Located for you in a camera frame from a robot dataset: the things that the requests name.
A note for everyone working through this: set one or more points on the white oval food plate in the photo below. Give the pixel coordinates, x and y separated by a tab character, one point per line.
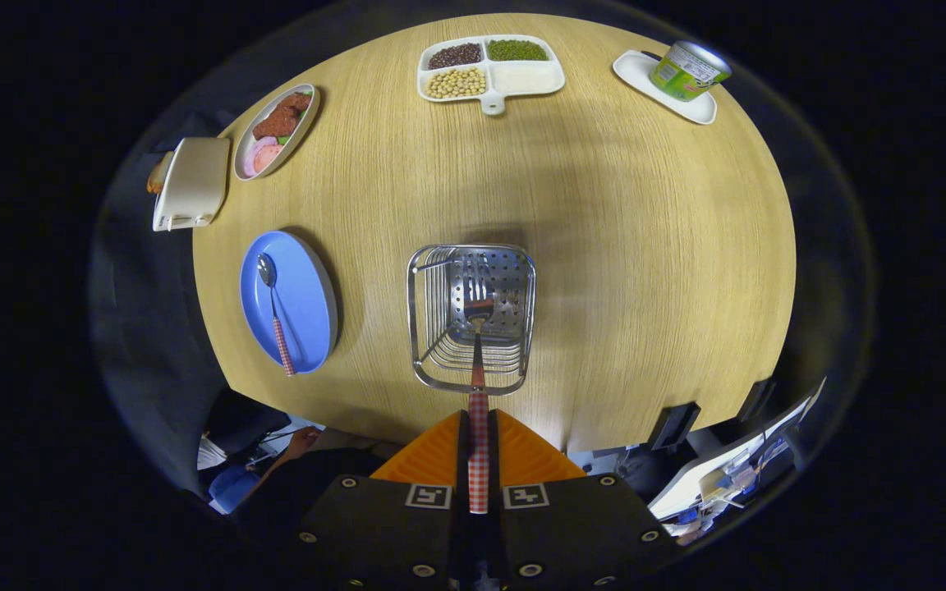
306	123

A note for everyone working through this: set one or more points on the black box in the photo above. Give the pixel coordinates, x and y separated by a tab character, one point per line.
674	425
756	398

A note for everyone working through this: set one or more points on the blue round object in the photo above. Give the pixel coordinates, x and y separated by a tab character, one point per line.
233	488

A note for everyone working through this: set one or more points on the person's dark clothing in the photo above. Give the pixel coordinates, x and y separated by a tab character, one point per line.
243	423

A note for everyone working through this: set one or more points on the cream white toaster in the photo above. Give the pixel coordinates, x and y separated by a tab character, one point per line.
194	180

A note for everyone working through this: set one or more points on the pile of yellow soybeans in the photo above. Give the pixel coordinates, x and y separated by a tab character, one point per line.
456	83

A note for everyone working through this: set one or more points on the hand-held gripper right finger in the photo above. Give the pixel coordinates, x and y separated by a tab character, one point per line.
494	460

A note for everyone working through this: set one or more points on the brown meat steak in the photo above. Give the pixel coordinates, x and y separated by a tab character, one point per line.
280	121

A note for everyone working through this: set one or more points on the white divided tray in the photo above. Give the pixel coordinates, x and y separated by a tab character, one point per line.
493	103

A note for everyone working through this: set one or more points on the pink ham slice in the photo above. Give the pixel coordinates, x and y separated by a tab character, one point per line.
269	160
255	152

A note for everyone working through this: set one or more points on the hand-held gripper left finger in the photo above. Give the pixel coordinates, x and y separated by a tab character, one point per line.
463	460

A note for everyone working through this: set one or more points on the green can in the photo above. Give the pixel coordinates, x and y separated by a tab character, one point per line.
678	78

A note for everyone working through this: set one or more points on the blue round plate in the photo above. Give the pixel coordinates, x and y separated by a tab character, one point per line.
305	295

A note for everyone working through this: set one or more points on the green lettuce leaf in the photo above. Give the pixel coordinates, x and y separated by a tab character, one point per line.
286	139

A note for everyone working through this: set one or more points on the small white oval dish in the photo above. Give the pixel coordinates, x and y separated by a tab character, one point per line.
633	70

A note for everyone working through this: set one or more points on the pile of green beans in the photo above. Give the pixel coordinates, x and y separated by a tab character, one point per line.
517	50

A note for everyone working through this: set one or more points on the pile of white rice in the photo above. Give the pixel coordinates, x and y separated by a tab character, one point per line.
526	78

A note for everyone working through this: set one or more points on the white cluttered desk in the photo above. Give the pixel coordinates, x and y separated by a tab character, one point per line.
736	468

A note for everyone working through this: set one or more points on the pile of dark red beans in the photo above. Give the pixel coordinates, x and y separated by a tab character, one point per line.
455	56

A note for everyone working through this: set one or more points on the brown toast slice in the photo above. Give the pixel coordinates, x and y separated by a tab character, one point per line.
157	174

